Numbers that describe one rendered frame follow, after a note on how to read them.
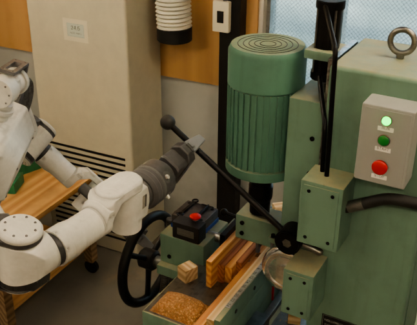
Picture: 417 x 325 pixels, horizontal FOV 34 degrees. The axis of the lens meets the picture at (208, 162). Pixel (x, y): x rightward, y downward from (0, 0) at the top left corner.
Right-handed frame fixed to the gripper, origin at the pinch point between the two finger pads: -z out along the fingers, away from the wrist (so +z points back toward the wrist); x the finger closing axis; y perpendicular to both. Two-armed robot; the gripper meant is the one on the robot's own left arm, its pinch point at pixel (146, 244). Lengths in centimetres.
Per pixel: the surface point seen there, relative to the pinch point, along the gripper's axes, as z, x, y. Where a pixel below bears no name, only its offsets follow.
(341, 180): -31, 69, 46
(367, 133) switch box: -29, 78, 55
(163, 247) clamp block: -7.4, 26.0, 6.2
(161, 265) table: -10.2, 25.0, 1.9
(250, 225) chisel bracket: -22, 38, 26
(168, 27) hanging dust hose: 62, -68, 64
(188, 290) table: -20.5, 37.9, 3.8
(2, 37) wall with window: 145, -125, 12
